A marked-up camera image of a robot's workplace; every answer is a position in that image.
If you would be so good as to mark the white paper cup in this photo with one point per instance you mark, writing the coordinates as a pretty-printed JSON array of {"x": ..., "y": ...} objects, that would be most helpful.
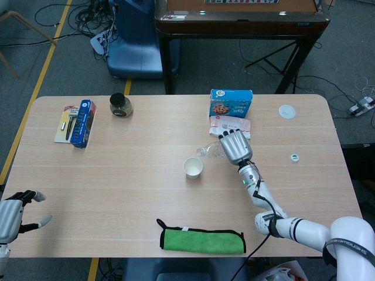
[{"x": 192, "y": 168}]

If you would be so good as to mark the white power strip with plugs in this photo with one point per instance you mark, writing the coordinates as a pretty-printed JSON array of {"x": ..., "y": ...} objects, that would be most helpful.
[{"x": 101, "y": 42}]

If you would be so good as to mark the grey power strip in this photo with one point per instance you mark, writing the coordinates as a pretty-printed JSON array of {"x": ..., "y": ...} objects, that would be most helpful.
[{"x": 361, "y": 106}]

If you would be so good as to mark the blue cookie box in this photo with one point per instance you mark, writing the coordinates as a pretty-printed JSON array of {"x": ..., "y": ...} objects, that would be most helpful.
[{"x": 231, "y": 104}]

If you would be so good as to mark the green microfiber cloth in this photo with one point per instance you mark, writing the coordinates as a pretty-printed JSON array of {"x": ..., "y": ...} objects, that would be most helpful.
[{"x": 202, "y": 241}]

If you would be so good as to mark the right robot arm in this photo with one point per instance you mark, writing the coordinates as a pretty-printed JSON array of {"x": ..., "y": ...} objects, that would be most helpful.
[{"x": 293, "y": 225}]

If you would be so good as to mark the transparent plastic bottle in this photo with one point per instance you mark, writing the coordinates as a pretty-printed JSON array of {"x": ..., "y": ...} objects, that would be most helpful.
[{"x": 211, "y": 150}]

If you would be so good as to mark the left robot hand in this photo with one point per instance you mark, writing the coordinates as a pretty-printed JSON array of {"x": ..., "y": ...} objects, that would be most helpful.
[{"x": 10, "y": 216}]

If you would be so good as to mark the pink wet wipes pack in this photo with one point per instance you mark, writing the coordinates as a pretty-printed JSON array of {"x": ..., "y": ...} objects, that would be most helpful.
[{"x": 225, "y": 123}]

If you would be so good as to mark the white round table grommet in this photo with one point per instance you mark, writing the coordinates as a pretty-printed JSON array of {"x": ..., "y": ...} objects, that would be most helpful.
[{"x": 287, "y": 111}]

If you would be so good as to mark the white green bottle cap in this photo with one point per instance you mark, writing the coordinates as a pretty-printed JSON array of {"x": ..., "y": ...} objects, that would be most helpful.
[{"x": 294, "y": 158}]

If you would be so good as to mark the brown mahjong table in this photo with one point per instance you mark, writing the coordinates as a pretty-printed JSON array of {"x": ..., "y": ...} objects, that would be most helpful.
[{"x": 240, "y": 20}]

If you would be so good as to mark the glass jar with black lid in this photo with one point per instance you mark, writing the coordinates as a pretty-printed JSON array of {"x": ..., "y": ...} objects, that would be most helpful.
[{"x": 120, "y": 106}]

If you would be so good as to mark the blue Oreo box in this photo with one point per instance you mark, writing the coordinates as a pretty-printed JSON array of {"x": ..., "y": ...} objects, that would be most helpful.
[{"x": 83, "y": 124}]

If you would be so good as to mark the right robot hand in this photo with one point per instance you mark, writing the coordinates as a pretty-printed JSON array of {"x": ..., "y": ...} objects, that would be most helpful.
[{"x": 235, "y": 146}]

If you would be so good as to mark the blister card with pen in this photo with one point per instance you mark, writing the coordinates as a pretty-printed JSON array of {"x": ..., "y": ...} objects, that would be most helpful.
[{"x": 64, "y": 126}]

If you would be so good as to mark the black tripod stand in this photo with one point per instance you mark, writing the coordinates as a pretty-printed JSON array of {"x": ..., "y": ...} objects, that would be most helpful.
[{"x": 272, "y": 60}]

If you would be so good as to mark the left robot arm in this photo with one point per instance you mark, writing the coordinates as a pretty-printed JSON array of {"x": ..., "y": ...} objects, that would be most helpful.
[{"x": 3, "y": 257}]

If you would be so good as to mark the white plastic shell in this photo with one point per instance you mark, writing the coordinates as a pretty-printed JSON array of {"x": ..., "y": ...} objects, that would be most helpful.
[{"x": 278, "y": 272}]

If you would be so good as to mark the row of mahjong tiles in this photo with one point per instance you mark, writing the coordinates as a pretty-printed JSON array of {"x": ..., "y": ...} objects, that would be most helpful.
[{"x": 241, "y": 1}]

